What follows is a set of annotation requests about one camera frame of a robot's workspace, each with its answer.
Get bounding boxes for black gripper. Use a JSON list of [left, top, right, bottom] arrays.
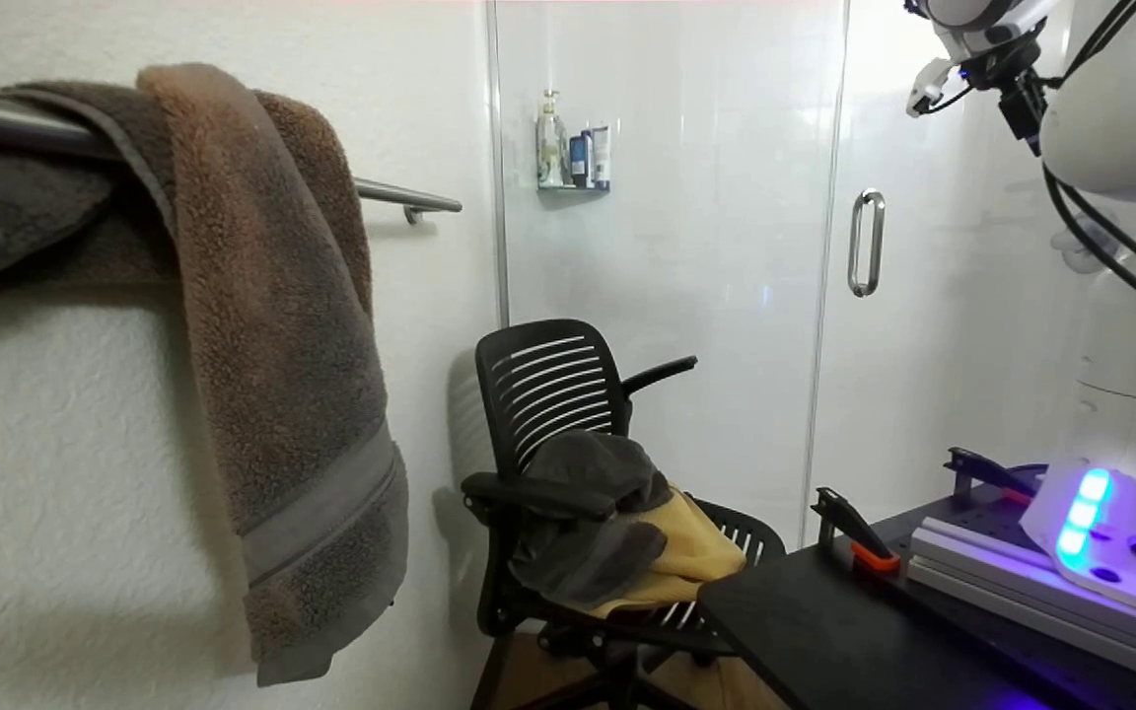
[[954, 28, 1054, 144]]

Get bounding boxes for yellow towel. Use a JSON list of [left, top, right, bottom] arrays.
[[587, 488, 748, 623]]

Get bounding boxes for glass shower door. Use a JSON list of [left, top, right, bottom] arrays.
[[799, 0, 1089, 550]]

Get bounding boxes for black mesh office chair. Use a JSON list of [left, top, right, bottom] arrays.
[[457, 310, 788, 710]]

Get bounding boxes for blue purple clamp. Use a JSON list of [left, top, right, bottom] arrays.
[[941, 442, 1054, 511]]

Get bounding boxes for blue toiletry container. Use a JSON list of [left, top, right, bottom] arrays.
[[564, 123, 613, 194]]

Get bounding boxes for shower caddy shelf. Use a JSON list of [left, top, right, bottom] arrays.
[[532, 123, 620, 202]]

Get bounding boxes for white soap bottle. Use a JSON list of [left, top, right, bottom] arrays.
[[532, 85, 570, 189]]

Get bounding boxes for metal towel bar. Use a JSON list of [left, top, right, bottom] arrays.
[[0, 81, 469, 227]]

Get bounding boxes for brown towel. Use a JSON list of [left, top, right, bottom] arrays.
[[130, 57, 415, 691]]

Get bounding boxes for dark gray folded towel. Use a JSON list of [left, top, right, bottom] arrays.
[[0, 74, 185, 298]]

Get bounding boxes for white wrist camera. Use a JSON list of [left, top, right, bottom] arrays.
[[903, 55, 963, 123]]

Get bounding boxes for black cable bundle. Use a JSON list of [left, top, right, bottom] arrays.
[[1037, 160, 1136, 340]]

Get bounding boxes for metal shower door handle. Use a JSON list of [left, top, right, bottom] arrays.
[[845, 186, 886, 298]]

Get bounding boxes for aluminum mounting rail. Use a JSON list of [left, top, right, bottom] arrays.
[[900, 511, 1136, 699]]

